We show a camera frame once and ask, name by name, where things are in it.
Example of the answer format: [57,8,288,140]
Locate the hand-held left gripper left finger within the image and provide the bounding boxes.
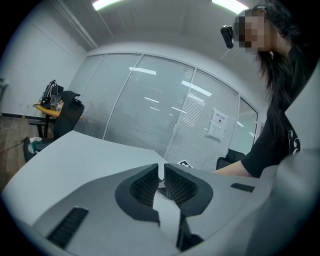
[33,163,181,256]

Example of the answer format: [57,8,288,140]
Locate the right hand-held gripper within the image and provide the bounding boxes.
[177,159,194,169]

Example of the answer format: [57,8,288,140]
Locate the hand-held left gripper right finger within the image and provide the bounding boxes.
[163,163,274,252]

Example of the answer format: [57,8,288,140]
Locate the person's right forearm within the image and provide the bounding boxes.
[212,159,247,177]

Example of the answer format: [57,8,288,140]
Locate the black mesh high-back office chair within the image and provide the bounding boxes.
[216,148,246,171]

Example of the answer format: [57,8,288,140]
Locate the paper notices on glass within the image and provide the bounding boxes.
[206,107,230,143]

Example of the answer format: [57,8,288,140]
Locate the white table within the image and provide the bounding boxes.
[1,129,221,226]

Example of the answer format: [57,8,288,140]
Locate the person's black shirt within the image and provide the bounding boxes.
[241,44,320,179]

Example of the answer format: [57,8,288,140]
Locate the green white packet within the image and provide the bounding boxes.
[27,136,45,154]

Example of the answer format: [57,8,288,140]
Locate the yellow round side table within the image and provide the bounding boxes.
[28,100,84,139]

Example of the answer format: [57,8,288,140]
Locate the black backpack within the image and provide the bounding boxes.
[39,79,65,110]

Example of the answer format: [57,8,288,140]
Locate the person's head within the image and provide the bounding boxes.
[233,8,276,54]

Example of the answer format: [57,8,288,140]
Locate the ceiling light panel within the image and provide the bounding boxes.
[91,0,121,11]
[211,0,249,11]

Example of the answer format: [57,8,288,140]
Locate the black head-worn camera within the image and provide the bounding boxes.
[220,24,236,49]

